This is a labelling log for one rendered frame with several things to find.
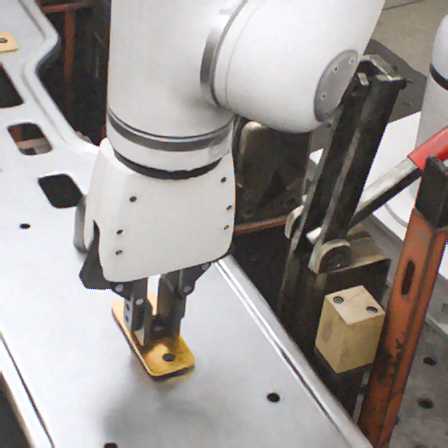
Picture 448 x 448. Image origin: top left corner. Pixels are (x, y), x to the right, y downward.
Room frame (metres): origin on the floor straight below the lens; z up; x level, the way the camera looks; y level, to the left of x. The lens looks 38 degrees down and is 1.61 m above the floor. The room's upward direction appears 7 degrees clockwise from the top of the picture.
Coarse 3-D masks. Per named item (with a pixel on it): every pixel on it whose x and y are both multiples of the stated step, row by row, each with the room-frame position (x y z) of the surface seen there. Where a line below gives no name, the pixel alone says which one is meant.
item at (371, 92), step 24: (360, 72) 0.71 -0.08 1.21; (384, 72) 0.70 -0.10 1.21; (360, 96) 0.72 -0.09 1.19; (384, 96) 0.69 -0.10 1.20; (336, 120) 0.71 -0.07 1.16; (360, 120) 0.69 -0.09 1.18; (384, 120) 0.70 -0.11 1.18; (336, 144) 0.71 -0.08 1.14; (360, 144) 0.69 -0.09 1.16; (336, 168) 0.71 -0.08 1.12; (360, 168) 0.69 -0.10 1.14; (312, 192) 0.71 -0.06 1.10; (336, 192) 0.69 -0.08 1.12; (360, 192) 0.69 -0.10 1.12; (312, 216) 0.71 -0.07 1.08; (336, 216) 0.68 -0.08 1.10; (312, 264) 0.68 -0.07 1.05
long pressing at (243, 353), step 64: (0, 0) 1.14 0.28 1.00; (0, 64) 1.00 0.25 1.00; (0, 128) 0.89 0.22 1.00; (64, 128) 0.89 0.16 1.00; (0, 192) 0.79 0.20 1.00; (0, 256) 0.70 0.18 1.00; (64, 256) 0.71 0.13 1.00; (0, 320) 0.63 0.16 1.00; (64, 320) 0.64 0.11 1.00; (192, 320) 0.65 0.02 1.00; (256, 320) 0.66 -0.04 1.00; (0, 384) 0.57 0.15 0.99; (64, 384) 0.57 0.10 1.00; (128, 384) 0.58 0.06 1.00; (192, 384) 0.59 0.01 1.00; (256, 384) 0.59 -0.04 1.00; (320, 384) 0.60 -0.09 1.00
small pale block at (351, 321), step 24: (360, 288) 0.64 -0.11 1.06; (336, 312) 0.61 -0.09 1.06; (360, 312) 0.62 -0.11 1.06; (384, 312) 0.62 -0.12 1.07; (336, 336) 0.61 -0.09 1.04; (360, 336) 0.61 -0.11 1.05; (336, 360) 0.60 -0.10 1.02; (360, 360) 0.61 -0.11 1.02; (336, 384) 0.61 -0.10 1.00; (360, 384) 0.62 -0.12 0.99
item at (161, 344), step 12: (120, 300) 0.66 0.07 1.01; (156, 300) 0.66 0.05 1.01; (120, 312) 0.64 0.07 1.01; (132, 336) 0.62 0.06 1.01; (156, 336) 0.62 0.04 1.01; (168, 336) 0.62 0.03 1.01; (180, 336) 0.63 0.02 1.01; (144, 348) 0.61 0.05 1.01; (156, 348) 0.61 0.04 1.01; (168, 348) 0.61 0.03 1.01; (180, 348) 0.61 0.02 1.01; (144, 360) 0.60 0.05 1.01; (156, 360) 0.60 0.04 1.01; (180, 360) 0.60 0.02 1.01; (192, 360) 0.60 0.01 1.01; (156, 372) 0.59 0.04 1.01; (168, 372) 0.59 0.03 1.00
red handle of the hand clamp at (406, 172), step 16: (432, 144) 0.74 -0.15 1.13; (416, 160) 0.73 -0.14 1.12; (384, 176) 0.73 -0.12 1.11; (400, 176) 0.73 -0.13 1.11; (416, 176) 0.73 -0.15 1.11; (368, 192) 0.72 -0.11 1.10; (384, 192) 0.72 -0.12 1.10; (368, 208) 0.71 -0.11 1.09; (320, 224) 0.70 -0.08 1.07; (352, 224) 0.71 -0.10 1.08
